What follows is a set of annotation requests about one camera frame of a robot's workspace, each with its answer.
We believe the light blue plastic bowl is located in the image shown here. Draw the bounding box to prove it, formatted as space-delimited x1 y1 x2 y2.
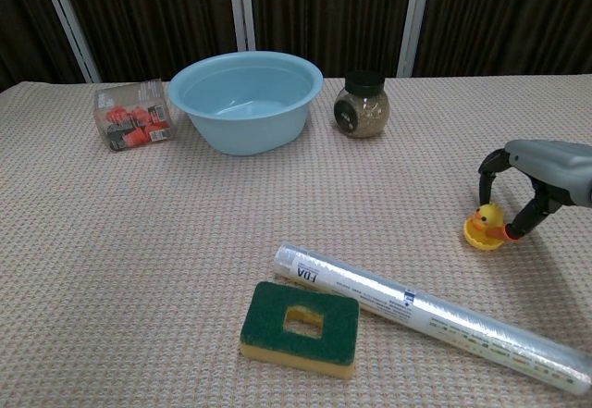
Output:
166 50 324 156

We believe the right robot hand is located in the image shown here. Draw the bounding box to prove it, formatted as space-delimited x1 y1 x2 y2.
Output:
478 139 592 245

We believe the small yellow rubber duck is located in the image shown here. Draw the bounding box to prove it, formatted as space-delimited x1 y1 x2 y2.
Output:
470 202 505 234

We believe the white metal frame post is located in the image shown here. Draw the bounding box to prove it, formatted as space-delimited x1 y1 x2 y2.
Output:
396 0 435 79
36 0 102 84
226 0 257 52

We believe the silver foil tube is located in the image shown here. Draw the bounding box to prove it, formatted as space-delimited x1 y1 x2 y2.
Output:
271 241 592 398

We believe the beige woven tablecloth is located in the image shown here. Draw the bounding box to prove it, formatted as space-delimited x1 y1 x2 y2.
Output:
0 74 592 408

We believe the green and yellow sponge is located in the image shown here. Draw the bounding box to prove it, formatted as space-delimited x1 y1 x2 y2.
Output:
239 280 361 380

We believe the clear box with orange items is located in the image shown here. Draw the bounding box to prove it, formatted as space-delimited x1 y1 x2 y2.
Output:
92 79 177 153

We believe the dark brown curtain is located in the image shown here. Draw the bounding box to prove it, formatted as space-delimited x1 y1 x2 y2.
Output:
0 0 592 93

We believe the glass jar with black lid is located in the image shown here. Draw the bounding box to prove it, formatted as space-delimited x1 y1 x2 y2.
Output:
333 69 390 140

